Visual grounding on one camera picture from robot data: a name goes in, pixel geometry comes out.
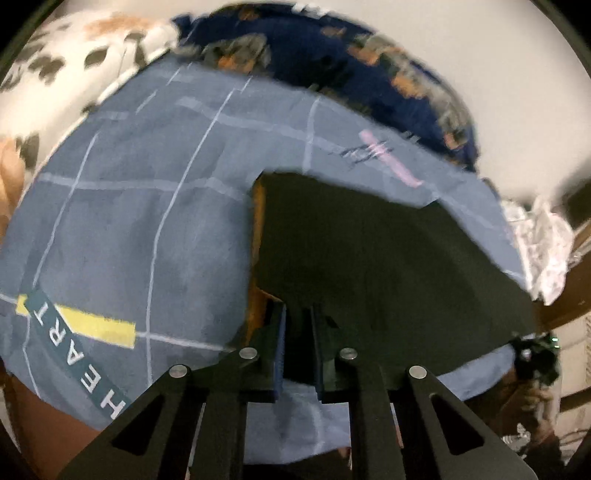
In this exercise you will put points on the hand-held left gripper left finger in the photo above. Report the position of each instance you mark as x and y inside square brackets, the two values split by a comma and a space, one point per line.
[278, 355]

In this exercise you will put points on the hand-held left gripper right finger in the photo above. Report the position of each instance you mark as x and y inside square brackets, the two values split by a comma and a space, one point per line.
[316, 355]

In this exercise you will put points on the black pants with orange lining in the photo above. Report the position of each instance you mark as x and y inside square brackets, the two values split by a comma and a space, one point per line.
[378, 258]

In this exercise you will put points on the person's right forearm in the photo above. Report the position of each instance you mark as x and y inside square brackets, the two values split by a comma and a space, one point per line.
[526, 415]

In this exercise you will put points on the white crumpled cloth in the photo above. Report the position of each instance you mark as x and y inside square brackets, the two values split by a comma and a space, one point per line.
[542, 244]

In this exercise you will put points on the blue lined bedsheet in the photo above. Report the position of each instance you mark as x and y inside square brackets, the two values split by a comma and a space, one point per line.
[138, 230]

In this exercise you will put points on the navy floral blanket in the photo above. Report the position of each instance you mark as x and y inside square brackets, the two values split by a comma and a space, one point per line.
[332, 50]

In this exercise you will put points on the white floral quilt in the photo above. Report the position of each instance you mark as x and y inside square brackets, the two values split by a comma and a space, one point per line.
[69, 64]

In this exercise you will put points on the brown bed frame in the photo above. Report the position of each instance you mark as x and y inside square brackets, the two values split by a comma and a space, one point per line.
[46, 429]

